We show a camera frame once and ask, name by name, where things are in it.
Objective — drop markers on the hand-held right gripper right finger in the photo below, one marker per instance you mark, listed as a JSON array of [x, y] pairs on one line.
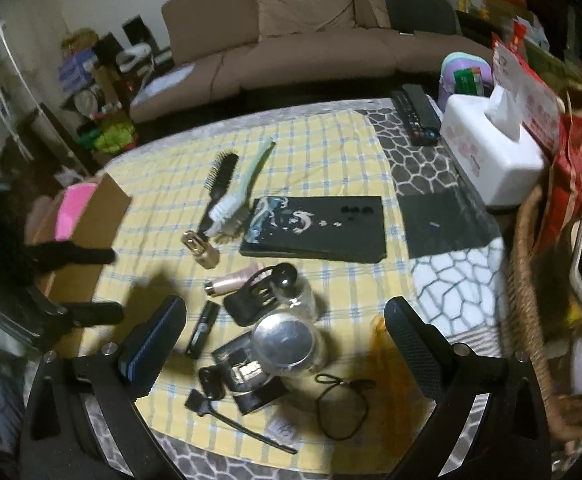
[[411, 345]]

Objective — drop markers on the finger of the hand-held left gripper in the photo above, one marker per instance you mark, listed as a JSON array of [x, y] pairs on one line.
[[96, 312], [76, 255]]

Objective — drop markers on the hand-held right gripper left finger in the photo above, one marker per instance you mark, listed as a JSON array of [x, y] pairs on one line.
[[146, 352]]

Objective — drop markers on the brown cardboard box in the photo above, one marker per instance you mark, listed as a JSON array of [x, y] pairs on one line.
[[101, 220]]

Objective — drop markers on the bright pink book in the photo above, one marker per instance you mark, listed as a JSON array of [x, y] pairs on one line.
[[73, 210]]

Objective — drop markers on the person's bare leg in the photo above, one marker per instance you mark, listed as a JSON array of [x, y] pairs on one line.
[[41, 217]]

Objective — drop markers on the orange transparent comb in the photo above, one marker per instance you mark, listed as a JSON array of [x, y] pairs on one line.
[[391, 400]]

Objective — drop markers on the black dye brush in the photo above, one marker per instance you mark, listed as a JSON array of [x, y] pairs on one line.
[[193, 400]]

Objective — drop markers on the small black clip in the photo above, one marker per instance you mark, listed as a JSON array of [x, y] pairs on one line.
[[210, 381]]

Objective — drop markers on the black open case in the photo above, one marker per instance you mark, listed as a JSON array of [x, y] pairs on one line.
[[228, 352]]

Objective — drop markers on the black hair clip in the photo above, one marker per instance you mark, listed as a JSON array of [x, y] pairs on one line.
[[251, 305]]

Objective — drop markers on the gold perfume bottle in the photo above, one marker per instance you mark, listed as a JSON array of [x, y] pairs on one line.
[[203, 252]]

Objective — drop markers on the pink cosmetic tube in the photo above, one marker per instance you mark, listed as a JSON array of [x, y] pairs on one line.
[[236, 280]]

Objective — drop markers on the green cloth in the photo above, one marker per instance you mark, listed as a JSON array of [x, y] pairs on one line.
[[111, 137]]

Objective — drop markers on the black slate mat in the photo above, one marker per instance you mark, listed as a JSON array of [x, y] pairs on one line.
[[446, 225]]

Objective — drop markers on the glass jar with metal lid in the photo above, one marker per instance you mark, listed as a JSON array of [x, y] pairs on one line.
[[283, 342]]

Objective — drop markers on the wicker basket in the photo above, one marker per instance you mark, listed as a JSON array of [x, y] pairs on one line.
[[526, 285]]

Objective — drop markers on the black printed flat box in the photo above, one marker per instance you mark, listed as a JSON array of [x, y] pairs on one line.
[[331, 232]]

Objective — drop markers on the white paper label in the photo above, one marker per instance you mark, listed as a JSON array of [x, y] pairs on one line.
[[283, 432]]

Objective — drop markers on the black hairbrush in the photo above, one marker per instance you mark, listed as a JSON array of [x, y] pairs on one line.
[[223, 170]]

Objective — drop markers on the purple boxes stack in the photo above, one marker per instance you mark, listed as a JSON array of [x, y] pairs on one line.
[[73, 72]]

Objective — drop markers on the white papers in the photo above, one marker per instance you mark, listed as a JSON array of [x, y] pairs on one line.
[[163, 82]]

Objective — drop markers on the green white brush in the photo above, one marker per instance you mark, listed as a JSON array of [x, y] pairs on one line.
[[251, 170]]

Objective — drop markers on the white tissue box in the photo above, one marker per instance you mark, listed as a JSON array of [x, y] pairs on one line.
[[491, 160]]

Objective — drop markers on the white curved device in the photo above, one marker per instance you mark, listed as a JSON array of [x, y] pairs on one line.
[[133, 57]]

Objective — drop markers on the yellow checked cloth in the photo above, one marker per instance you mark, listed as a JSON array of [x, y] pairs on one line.
[[321, 160]]

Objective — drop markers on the wide black remote control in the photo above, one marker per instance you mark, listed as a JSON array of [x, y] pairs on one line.
[[421, 115]]

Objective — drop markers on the black speaker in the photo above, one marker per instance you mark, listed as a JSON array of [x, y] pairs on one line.
[[133, 30]]

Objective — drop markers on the slim black remote control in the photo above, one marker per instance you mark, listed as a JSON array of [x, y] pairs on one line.
[[400, 107]]

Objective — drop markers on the white tissue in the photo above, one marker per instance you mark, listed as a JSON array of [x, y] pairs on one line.
[[503, 110]]

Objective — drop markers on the green packet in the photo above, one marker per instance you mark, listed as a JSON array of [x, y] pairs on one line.
[[468, 82]]

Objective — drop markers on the red white package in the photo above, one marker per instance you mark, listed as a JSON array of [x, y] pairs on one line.
[[526, 90]]

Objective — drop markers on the brown sofa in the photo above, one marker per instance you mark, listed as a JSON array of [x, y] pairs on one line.
[[296, 55]]

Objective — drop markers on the dark grey cushion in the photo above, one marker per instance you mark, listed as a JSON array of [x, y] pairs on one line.
[[421, 10]]

